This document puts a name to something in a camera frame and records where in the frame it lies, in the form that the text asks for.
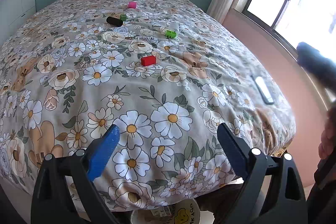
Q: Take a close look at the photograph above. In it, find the small green block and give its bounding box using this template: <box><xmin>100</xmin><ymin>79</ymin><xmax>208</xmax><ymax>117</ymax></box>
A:
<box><xmin>120</xmin><ymin>14</ymin><xmax>127</xmax><ymax>21</ymax></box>

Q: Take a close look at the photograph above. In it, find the clear plastic cup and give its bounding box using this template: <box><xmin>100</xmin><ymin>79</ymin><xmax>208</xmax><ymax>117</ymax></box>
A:
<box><xmin>169</xmin><ymin>22</ymin><xmax>183</xmax><ymax>36</ymax></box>

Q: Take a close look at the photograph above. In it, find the floral bedspread bed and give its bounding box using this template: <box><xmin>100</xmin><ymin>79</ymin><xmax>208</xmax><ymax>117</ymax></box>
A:
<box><xmin>1</xmin><ymin>0</ymin><xmax>295</xmax><ymax>211</ymax></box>

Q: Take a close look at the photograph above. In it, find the white trash bin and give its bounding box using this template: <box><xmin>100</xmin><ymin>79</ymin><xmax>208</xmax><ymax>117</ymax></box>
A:
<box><xmin>130</xmin><ymin>199</ymin><xmax>214</xmax><ymax>224</ymax></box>

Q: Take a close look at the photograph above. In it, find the black cylinder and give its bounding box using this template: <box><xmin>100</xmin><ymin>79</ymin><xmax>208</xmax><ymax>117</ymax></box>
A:
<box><xmin>106</xmin><ymin>16</ymin><xmax>123</xmax><ymax>27</ymax></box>

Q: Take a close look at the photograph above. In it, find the red block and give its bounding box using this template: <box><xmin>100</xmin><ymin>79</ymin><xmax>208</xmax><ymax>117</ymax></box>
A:
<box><xmin>141</xmin><ymin>55</ymin><xmax>156</xmax><ymax>67</ymax></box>

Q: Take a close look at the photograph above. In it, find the pink cylinder toy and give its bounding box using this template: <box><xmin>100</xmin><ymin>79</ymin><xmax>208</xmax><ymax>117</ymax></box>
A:
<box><xmin>127</xmin><ymin>2</ymin><xmax>137</xmax><ymax>9</ymax></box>

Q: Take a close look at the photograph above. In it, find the green toy brick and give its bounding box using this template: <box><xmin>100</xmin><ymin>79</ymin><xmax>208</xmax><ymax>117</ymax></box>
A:
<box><xmin>165</xmin><ymin>30</ymin><xmax>177</xmax><ymax>39</ymax></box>

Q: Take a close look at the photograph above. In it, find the person's right hand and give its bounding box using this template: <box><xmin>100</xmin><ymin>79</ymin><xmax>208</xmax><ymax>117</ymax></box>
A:
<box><xmin>318</xmin><ymin>106</ymin><xmax>335</xmax><ymax>160</ymax></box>

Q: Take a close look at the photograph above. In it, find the black smartphone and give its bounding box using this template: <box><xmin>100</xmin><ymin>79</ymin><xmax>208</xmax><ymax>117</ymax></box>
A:
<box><xmin>252</xmin><ymin>76</ymin><xmax>274</xmax><ymax>105</ymax></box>

